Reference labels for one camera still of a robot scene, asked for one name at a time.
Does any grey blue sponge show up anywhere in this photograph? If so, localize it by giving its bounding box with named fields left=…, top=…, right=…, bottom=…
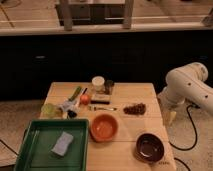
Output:
left=51, top=132, right=74, bottom=156

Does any black cable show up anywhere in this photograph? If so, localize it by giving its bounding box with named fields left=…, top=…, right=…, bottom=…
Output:
left=169, top=104, right=199, bottom=152

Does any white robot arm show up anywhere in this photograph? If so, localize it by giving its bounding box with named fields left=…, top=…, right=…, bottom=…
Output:
left=157, top=62, right=213, bottom=125

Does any orange red bowl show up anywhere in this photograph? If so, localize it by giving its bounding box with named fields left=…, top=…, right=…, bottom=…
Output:
left=90, top=114, right=118, bottom=142

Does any yellow green cup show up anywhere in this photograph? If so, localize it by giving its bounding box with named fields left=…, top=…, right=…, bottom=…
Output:
left=41, top=103, right=63, bottom=118

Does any orange tomato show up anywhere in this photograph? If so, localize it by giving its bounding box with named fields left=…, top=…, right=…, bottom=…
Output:
left=80, top=94, right=91, bottom=105

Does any dark glass jar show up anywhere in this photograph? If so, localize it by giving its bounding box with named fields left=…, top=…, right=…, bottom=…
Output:
left=105, top=80, right=114, bottom=95

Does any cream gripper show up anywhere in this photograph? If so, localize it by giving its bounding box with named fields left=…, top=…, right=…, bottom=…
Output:
left=161, top=102, right=177, bottom=126

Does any small dark object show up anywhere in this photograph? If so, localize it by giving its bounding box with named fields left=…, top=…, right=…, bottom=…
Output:
left=67, top=110, right=77, bottom=118

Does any wooden stand frame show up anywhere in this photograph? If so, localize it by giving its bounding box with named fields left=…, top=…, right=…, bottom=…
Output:
left=55, top=0, right=134, bottom=31

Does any green plastic tray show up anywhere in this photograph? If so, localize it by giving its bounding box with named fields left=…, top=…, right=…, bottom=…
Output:
left=13, top=119, right=89, bottom=171

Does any dark purple bowl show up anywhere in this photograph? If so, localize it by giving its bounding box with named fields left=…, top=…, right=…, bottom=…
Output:
left=135, top=133, right=164, bottom=163

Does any white lidded jar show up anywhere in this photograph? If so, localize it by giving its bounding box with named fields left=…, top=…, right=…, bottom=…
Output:
left=92, top=76, right=105, bottom=93

